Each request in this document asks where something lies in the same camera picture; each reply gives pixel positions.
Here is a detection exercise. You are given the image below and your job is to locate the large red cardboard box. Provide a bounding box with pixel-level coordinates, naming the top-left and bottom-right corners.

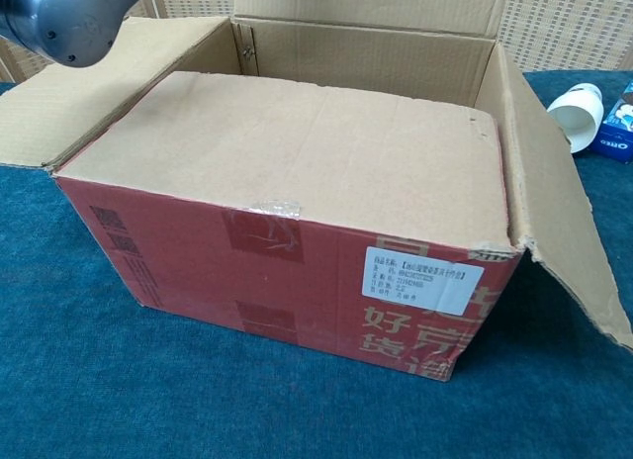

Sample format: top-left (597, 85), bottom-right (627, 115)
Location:
top-left (0, 0), bottom-right (633, 384)

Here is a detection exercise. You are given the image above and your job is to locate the blue Oreo cookie box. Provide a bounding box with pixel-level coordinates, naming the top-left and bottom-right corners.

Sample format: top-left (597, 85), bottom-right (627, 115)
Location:
top-left (588, 80), bottom-right (633, 164)

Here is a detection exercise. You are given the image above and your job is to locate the blue tablecloth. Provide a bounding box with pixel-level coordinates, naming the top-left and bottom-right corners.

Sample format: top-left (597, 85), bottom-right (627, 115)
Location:
top-left (0, 70), bottom-right (633, 459)

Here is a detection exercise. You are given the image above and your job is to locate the white paper cup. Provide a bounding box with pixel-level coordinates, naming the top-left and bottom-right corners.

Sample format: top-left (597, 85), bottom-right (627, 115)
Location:
top-left (547, 82), bottom-right (605, 154)

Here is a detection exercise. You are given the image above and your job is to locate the woven wooden folding screen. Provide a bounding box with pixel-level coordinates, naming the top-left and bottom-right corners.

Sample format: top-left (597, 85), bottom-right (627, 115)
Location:
top-left (0, 0), bottom-right (633, 84)

